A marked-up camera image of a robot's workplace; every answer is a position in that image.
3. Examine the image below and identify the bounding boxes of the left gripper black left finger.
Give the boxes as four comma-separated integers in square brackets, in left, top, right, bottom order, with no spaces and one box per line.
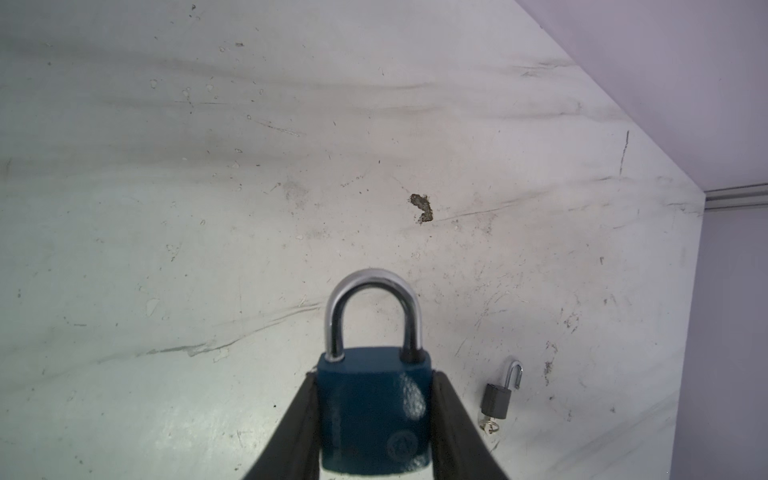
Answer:
[243,372,320,480]

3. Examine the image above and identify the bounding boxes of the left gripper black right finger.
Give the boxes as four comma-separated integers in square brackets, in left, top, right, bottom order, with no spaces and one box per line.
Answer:
[430,370,508,480]

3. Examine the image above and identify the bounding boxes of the black padlock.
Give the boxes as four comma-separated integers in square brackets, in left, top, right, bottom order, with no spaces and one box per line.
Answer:
[480,360,524,420]

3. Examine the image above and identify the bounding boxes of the large blue padlock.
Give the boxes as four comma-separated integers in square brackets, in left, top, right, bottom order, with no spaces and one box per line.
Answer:
[316,269,433,476]

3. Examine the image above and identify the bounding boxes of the small brass key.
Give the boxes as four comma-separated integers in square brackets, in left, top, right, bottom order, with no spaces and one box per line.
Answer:
[409,193,434,224]

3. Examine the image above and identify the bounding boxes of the aluminium frame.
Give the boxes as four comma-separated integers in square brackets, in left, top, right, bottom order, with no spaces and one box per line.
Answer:
[705,183,768,211]

